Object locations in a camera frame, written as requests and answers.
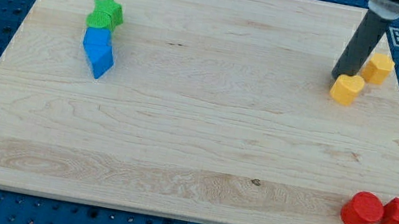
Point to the blue triangle block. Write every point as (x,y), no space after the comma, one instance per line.
(100,59)

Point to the blue cube block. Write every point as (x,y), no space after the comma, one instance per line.
(97,36)

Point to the yellow heart block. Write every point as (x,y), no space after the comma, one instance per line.
(346,88)

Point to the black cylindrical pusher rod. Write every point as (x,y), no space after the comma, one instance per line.
(360,46)

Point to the red cylinder block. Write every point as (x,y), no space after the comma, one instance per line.
(362,208)

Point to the wooden board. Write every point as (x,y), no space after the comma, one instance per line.
(215,112)

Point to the green cylinder block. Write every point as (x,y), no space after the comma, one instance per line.
(101,20)

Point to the green star block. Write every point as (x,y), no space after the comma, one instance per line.
(112,8)

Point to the yellow pentagon block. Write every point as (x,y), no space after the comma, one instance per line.
(378,68)

